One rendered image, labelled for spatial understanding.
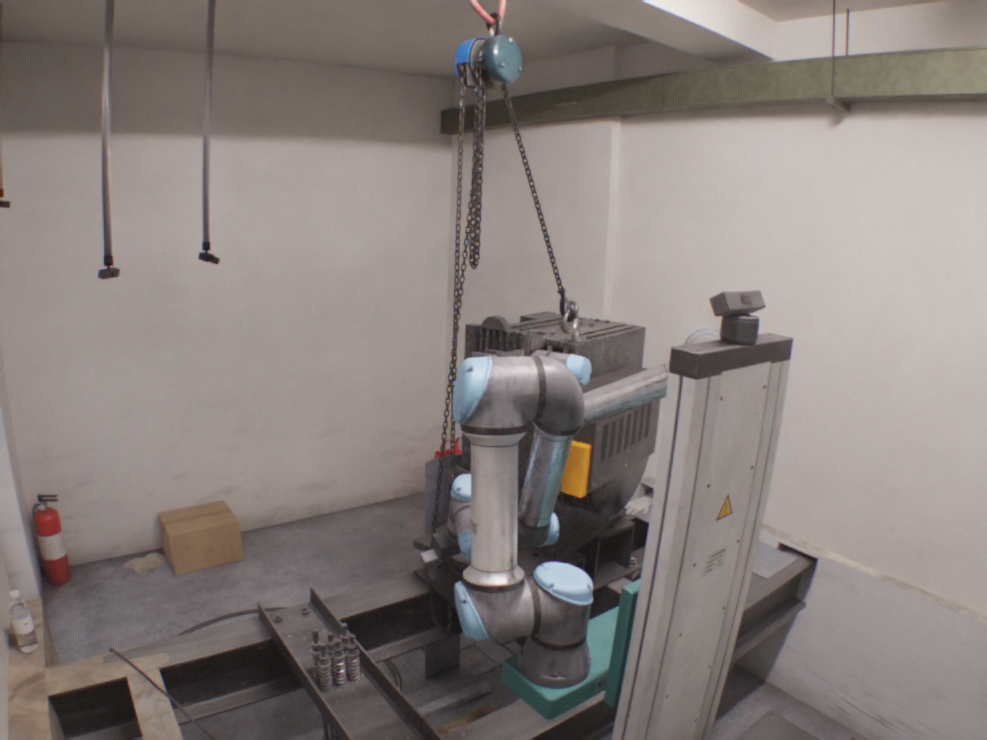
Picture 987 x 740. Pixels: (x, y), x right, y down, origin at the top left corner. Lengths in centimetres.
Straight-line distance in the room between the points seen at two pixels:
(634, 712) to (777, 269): 197
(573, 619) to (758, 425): 52
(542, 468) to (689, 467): 31
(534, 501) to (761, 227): 187
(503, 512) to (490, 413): 18
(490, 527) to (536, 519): 22
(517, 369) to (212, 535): 296
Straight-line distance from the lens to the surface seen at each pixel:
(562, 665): 134
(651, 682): 138
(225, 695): 239
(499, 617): 123
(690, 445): 112
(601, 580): 253
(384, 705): 194
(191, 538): 386
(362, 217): 416
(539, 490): 133
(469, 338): 220
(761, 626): 290
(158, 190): 379
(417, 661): 313
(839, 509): 287
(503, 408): 112
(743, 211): 295
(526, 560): 216
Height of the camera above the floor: 198
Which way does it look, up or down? 14 degrees down
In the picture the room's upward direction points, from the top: 2 degrees clockwise
